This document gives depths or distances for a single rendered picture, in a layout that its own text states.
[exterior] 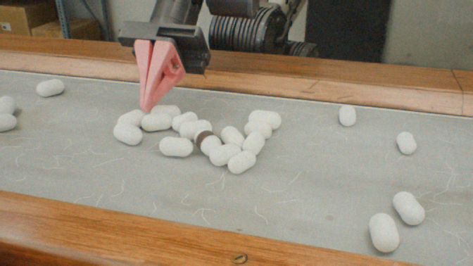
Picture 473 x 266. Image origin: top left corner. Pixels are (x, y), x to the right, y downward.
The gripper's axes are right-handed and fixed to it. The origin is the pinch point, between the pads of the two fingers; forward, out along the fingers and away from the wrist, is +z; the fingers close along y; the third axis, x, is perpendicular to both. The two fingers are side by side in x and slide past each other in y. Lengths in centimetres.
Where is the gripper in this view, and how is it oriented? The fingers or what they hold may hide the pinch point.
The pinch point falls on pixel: (146, 103)
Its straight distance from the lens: 50.4
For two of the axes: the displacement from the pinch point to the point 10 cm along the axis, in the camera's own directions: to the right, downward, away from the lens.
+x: 1.4, 4.0, 9.0
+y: 9.7, 1.3, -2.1
